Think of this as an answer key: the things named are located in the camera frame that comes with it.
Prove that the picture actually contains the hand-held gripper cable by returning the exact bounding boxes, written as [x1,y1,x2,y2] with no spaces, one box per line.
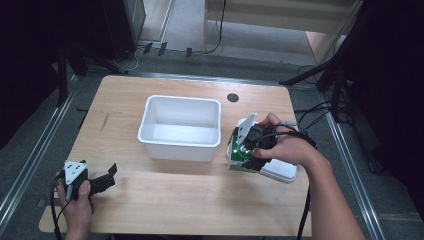
[271,120,319,240]
[49,173,73,240]

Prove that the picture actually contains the right hand-held gripper cable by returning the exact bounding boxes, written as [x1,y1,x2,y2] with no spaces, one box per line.
[271,120,319,240]

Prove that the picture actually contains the left hand-held gripper cable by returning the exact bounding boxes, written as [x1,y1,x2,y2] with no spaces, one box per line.
[49,173,73,240]

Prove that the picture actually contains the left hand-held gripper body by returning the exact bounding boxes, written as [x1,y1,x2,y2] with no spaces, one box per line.
[62,159,90,202]

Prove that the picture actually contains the person's left hand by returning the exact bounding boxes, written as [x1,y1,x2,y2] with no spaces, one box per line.
[55,172,97,235]

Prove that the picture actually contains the black hanging cable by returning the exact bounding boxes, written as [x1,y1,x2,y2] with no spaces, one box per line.
[203,0,228,55]

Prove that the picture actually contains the metal floor rail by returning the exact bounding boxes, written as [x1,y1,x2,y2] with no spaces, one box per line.
[321,109,388,240]
[0,74,80,231]
[128,70,322,89]

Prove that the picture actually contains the black floor cable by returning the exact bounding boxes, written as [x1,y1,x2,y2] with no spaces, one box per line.
[294,100,333,128]
[299,111,330,135]

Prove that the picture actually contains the black metal stand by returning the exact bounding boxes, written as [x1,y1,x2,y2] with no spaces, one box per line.
[54,39,130,108]
[279,49,354,124]

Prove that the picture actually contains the light wooden furniture frame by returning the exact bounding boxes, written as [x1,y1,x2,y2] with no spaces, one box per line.
[201,0,365,65]

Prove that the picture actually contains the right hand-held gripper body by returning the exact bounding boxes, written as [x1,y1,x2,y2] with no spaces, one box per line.
[235,112,278,152]

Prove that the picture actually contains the dark cabinet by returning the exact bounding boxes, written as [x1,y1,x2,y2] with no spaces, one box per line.
[99,0,148,63]

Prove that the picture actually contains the white plastic storage box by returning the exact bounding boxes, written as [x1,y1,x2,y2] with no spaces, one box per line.
[137,94,223,163]

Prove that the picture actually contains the green and white carton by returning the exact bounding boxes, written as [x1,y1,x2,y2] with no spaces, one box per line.
[226,126,268,174]

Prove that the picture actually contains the person's right hand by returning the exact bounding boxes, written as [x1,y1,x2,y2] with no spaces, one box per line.
[252,112,327,168]

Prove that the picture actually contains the white floor cable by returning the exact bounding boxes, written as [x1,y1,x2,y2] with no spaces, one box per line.
[115,45,140,73]

